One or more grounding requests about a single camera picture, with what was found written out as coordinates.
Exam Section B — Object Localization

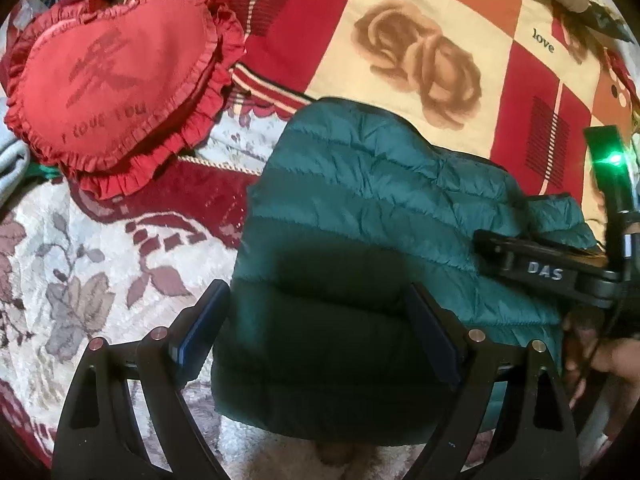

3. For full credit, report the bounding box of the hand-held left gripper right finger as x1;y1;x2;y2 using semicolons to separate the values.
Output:
405;282;581;480

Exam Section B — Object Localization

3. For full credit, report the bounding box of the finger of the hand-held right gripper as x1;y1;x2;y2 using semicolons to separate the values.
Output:
472;229;601;276

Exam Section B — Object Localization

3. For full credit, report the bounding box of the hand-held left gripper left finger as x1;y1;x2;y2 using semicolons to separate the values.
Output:
52;280;231;480

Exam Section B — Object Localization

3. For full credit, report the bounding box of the green quilted down jacket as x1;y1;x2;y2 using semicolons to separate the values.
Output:
210;97;600;448

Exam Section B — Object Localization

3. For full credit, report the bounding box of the person's right hand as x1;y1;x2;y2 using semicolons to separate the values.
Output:
562;309;640;409

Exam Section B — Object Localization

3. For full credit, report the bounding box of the red and cream rose blanket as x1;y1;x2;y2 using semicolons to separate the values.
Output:
165;0;640;233

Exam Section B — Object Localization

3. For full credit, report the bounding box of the green cloth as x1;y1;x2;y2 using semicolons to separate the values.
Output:
30;162;72;182

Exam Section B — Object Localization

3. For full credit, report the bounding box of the grey cloth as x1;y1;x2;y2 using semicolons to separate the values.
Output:
0;132;32;209

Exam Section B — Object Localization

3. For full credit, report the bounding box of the red heart-shaped ruffled pillow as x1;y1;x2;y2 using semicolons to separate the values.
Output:
4;0;247;202

